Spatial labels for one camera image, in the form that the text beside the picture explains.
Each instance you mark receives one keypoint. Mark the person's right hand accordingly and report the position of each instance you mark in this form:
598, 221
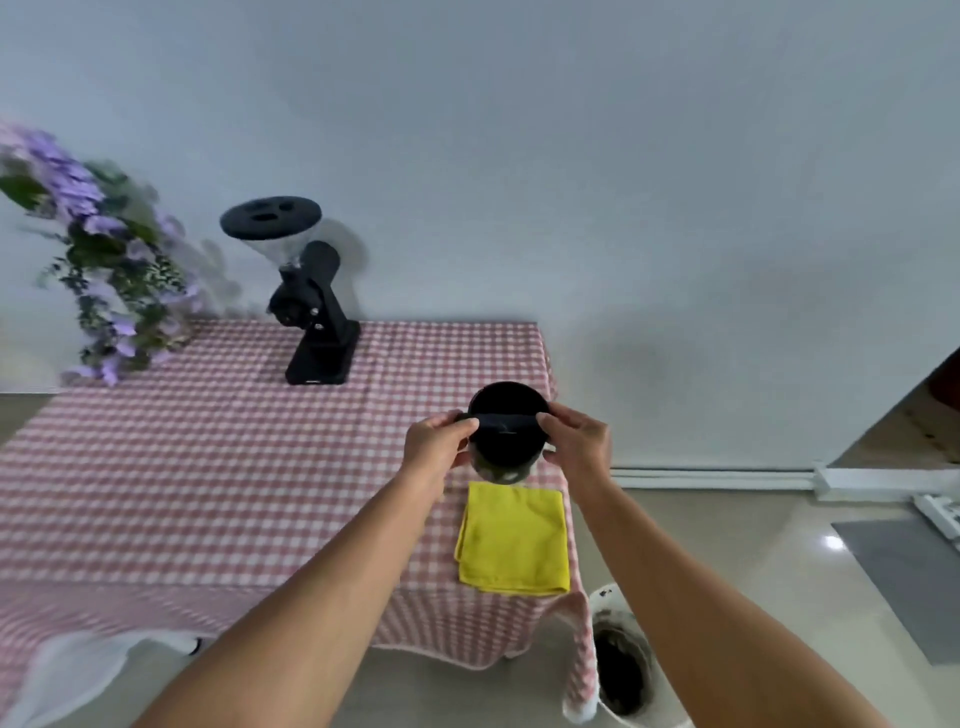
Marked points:
581, 442

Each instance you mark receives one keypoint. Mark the person's left hand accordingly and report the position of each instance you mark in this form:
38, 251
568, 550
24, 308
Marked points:
429, 448

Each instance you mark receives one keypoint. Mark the person's right fingers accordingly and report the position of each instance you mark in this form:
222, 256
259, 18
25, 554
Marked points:
555, 435

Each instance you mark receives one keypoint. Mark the person's left fingers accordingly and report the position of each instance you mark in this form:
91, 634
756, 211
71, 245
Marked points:
459, 431

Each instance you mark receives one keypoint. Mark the black round grinder container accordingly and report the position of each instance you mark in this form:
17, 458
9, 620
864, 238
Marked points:
504, 435

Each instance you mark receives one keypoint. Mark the person's left forearm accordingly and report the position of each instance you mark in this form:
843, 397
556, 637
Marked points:
300, 607

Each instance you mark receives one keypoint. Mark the person's right forearm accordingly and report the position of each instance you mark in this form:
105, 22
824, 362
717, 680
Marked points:
705, 607

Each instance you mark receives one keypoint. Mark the yellow folded cloth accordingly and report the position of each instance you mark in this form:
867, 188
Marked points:
514, 538

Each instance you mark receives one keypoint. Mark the black coffee grinder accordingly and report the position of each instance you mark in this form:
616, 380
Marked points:
304, 300

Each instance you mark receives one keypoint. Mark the pink checkered tablecloth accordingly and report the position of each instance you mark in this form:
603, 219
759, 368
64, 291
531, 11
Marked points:
225, 465

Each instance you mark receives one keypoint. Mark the white waste bin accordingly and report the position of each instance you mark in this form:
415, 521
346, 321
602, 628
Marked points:
622, 667

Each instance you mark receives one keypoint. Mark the grey floor mat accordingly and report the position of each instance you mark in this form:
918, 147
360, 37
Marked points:
907, 585

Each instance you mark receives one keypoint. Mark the white power strip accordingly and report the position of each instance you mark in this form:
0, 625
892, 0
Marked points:
937, 511

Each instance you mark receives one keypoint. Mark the purple artificial flower plant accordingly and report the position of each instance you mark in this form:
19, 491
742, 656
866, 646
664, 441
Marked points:
97, 247

